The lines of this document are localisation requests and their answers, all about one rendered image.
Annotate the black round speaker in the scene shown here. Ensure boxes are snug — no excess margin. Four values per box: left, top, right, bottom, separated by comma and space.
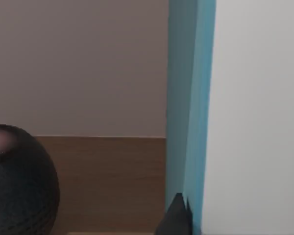
0, 123, 61, 235

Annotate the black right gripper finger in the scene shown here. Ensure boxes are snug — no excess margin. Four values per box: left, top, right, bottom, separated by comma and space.
153, 192, 194, 235

